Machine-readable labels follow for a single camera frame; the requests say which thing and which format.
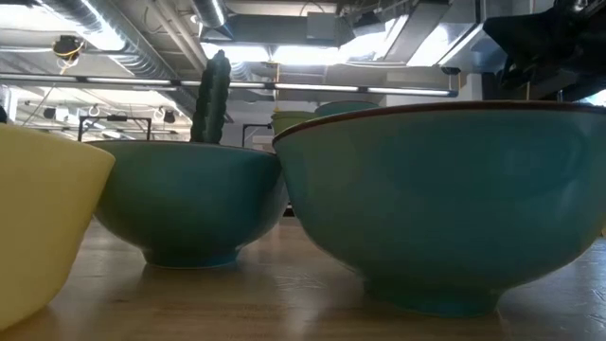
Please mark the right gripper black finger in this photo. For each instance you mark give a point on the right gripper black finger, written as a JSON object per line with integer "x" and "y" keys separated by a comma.
{"x": 518, "y": 71}
{"x": 509, "y": 33}

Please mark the blue floral bowl teal outside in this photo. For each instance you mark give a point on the blue floral bowl teal outside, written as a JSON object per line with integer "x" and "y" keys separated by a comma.
{"x": 345, "y": 107}
{"x": 426, "y": 199}
{"x": 189, "y": 203}

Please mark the yellow mini bowl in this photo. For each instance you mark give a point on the yellow mini bowl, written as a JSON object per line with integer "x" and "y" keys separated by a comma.
{"x": 42, "y": 213}

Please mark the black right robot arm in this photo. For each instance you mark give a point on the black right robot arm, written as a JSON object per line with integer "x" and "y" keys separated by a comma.
{"x": 592, "y": 47}

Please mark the long linear ceiling light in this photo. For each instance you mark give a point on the long linear ceiling light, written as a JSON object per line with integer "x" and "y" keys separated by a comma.
{"x": 312, "y": 87}

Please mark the green cactus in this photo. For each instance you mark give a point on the green cactus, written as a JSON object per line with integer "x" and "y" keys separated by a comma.
{"x": 213, "y": 99}

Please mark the black hanging spotlight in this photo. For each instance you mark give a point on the black hanging spotlight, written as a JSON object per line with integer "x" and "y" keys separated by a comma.
{"x": 169, "y": 116}
{"x": 49, "y": 113}

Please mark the grey sloped air duct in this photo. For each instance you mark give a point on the grey sloped air duct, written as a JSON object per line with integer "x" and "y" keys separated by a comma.
{"x": 426, "y": 33}

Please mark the grey rectangular air duct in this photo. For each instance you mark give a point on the grey rectangular air duct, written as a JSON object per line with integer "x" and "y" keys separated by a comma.
{"x": 274, "y": 29}

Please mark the black metal stand frame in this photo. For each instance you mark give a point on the black metal stand frame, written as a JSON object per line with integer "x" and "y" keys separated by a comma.
{"x": 116, "y": 118}
{"x": 255, "y": 125}

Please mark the silver round air duct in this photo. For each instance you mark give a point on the silver round air duct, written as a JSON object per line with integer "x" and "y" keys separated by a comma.
{"x": 210, "y": 12}

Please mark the silver spiral air duct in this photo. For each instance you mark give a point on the silver spiral air duct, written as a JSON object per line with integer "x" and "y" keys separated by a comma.
{"x": 142, "y": 64}

